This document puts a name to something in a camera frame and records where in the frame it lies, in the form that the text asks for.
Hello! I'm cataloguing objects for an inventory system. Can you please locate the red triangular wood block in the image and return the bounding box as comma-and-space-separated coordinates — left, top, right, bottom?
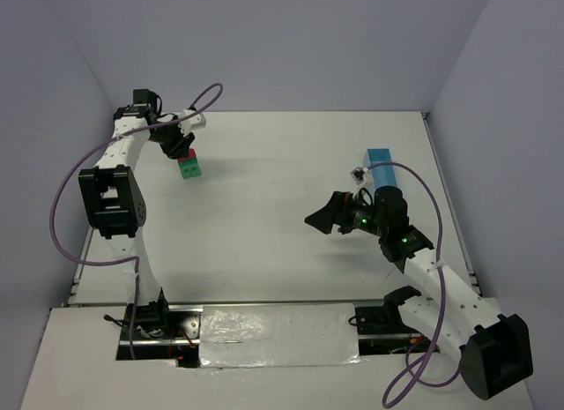
177, 148, 197, 162

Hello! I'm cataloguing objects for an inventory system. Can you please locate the dark green rectangular block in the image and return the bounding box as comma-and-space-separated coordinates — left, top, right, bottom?
177, 158, 198, 168

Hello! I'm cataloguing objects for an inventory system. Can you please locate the light green rectangular block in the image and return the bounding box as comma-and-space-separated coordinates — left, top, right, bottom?
179, 161, 202, 180

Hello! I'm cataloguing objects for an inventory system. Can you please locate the blue plastic box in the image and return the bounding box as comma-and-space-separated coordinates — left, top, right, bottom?
363, 148, 397, 193

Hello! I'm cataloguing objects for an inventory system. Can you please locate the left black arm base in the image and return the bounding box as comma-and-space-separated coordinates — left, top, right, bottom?
103, 305, 203, 369

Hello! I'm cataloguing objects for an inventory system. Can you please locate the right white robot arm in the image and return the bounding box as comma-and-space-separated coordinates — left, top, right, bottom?
304, 186, 533, 400

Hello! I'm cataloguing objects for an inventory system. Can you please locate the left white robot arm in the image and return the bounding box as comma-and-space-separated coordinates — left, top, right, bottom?
78, 89, 195, 309

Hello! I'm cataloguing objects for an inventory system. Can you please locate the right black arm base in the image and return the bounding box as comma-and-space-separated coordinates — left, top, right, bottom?
348, 287, 429, 356

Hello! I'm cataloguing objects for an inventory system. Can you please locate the silver tape patch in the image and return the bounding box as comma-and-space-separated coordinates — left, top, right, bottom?
199, 303, 360, 369

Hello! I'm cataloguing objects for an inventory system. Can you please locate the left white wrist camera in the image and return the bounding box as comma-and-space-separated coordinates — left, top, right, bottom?
177, 108, 207, 136

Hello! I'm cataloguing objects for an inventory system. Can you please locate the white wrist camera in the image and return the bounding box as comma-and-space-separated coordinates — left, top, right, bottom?
351, 167, 375, 195
177, 108, 207, 136

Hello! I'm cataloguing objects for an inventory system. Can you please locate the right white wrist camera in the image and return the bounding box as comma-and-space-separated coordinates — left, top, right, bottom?
351, 167, 375, 195

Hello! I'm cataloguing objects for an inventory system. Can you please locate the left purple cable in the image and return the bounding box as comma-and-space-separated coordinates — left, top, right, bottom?
48, 83, 224, 358

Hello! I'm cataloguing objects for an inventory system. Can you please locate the purple cable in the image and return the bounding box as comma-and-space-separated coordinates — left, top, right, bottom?
369, 161, 464, 406
48, 83, 224, 358

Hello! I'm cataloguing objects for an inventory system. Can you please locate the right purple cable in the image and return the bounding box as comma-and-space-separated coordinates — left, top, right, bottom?
369, 161, 464, 406

